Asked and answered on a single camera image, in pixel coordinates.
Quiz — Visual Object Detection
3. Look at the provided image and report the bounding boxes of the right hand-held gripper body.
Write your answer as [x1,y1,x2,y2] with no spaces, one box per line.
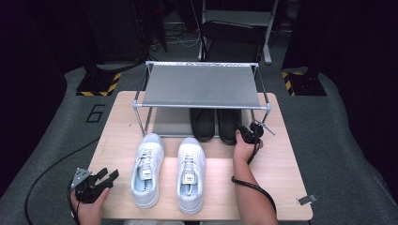
[237,120,276,145]

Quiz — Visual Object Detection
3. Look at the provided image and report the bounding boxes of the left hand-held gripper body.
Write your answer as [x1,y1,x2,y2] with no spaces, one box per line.
[70,167,109,204]

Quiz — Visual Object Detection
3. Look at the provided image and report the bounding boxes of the white sneaker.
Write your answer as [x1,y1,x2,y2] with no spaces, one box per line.
[176,137,207,216]
[130,132,165,210]

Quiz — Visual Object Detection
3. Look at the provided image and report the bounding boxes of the grey metal shoe rack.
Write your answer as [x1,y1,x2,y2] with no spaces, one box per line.
[131,60,272,139]

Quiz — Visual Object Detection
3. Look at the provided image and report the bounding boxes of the person's right hand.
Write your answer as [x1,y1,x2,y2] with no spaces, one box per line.
[233,129,265,165]

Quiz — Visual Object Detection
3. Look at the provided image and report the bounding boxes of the person's left hand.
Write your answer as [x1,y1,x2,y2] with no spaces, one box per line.
[70,187,111,225]

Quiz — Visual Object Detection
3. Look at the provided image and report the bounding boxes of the person's light trousers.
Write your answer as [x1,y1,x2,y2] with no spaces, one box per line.
[123,219,267,225]

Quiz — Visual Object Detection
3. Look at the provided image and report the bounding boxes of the black yellow striped stand base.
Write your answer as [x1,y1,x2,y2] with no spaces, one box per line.
[281,70,328,97]
[75,71,122,98]

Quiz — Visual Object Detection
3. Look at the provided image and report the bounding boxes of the grey tape piece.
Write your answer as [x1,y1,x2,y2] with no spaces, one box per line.
[296,193,318,206]

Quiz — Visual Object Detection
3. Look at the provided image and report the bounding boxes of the black equipment cabinet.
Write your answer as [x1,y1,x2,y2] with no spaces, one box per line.
[79,0,167,64]

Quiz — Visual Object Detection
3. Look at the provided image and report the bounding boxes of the black floor cable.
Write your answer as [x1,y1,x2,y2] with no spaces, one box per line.
[23,137,101,225]

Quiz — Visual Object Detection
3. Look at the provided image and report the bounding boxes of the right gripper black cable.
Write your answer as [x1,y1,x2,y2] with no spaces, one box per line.
[230,134,278,215]

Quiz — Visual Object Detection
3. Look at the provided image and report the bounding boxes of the white metal stand frame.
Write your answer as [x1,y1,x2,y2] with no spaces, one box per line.
[200,0,281,65]

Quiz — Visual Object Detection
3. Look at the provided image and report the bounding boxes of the white floor cable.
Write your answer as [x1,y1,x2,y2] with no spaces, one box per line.
[175,34,201,49]

